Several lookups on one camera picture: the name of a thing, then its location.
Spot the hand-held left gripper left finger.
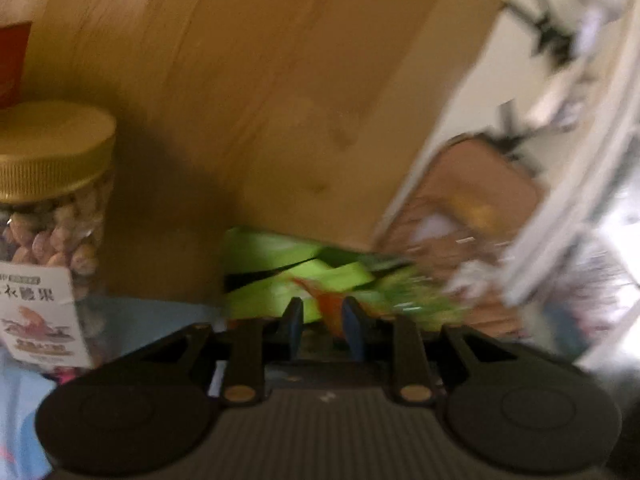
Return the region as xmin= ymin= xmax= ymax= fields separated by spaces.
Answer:
xmin=117 ymin=297 xmax=304 ymax=406

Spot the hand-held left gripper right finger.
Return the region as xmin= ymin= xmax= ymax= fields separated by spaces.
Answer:
xmin=341 ymin=296 xmax=548 ymax=406

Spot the green snack bag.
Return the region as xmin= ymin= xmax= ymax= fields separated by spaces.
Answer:
xmin=220 ymin=227 xmax=466 ymax=346

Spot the blue blanket with pink print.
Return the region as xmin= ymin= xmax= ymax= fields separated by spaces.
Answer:
xmin=0 ymin=290 xmax=241 ymax=480

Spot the large wooden board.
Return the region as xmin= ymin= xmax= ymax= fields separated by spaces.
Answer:
xmin=30 ymin=0 xmax=526 ymax=301

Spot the cashew jar with gold lid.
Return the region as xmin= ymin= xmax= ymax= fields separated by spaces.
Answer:
xmin=0 ymin=101 xmax=118 ymax=376

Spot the black tape strip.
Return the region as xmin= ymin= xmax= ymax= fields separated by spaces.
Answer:
xmin=505 ymin=0 xmax=581 ymax=61

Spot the red box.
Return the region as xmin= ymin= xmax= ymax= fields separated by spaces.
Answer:
xmin=0 ymin=20 xmax=33 ymax=111

